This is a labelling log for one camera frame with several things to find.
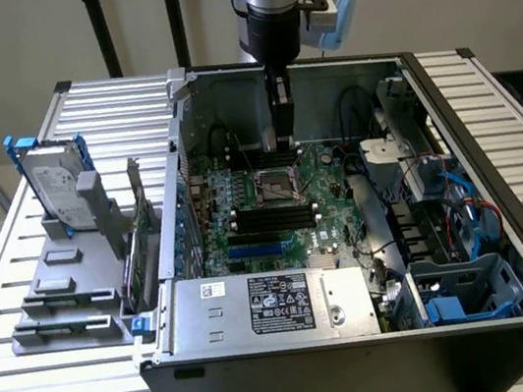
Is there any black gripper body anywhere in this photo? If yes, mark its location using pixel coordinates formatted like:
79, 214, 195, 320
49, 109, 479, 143
245, 0, 307, 70

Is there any black ram slot bank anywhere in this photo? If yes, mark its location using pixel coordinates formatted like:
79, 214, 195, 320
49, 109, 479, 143
238, 144, 298, 174
232, 196, 321, 242

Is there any thin metal locking lever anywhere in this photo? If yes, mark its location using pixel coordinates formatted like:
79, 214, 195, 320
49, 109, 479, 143
233, 131, 261, 182
296, 169, 327, 193

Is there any cpu socket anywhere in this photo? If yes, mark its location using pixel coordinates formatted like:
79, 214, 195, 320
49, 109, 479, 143
250, 162, 307, 209

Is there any black expansion slot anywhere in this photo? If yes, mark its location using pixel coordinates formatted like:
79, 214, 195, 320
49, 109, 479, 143
225, 226, 280, 249

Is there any blue expansion slot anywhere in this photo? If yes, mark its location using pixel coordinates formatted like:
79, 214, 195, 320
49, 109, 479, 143
226, 237, 286, 263

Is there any grey case latch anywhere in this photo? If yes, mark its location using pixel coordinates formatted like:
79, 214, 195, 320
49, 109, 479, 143
162, 66, 194, 105

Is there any black pole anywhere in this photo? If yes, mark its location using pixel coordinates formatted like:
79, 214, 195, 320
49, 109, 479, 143
80, 0, 125, 83
162, 0, 194, 71

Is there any grey metal drive cage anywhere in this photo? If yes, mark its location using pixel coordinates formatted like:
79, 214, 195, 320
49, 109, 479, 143
348, 72, 442, 176

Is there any green motherboard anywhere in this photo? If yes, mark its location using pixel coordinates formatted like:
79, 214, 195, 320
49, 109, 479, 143
185, 133, 378, 293

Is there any silver chipset heatsink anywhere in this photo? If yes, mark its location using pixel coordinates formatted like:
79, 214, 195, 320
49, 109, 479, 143
307, 250, 343, 275

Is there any green graphics card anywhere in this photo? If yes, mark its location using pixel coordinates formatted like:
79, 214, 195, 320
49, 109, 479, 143
100, 154, 176, 314

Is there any silver power supply unit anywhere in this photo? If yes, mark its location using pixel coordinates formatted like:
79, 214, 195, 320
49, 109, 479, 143
158, 251, 383, 368

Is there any black box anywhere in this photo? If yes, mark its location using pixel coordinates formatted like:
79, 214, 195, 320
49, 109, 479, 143
490, 66, 523, 121

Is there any grey disk bay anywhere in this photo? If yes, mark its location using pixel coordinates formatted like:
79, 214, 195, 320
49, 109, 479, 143
400, 246, 523, 333

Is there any blue case latch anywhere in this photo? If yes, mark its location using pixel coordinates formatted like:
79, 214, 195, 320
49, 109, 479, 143
129, 310, 158, 338

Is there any black open pc case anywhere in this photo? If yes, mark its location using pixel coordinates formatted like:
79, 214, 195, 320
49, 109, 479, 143
92, 13, 523, 392

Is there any grey parts rack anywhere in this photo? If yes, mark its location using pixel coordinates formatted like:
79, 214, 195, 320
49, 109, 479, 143
0, 157, 186, 364

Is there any ram stick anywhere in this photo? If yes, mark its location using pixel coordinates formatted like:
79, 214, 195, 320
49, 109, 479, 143
21, 284, 116, 317
12, 312, 116, 349

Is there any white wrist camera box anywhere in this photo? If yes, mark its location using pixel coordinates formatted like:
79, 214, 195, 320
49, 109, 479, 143
303, 0, 341, 34

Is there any black looped cable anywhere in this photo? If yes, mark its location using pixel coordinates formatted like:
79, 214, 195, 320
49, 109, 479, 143
203, 120, 232, 161
335, 83, 378, 145

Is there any blue data wire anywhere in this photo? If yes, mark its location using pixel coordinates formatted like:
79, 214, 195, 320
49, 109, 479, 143
436, 161, 490, 266

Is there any red wire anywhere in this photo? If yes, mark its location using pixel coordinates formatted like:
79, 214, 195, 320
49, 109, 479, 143
470, 196, 507, 248

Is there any hard disk with blue bracket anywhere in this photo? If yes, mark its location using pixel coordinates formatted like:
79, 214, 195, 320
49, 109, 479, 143
2, 125, 105, 247

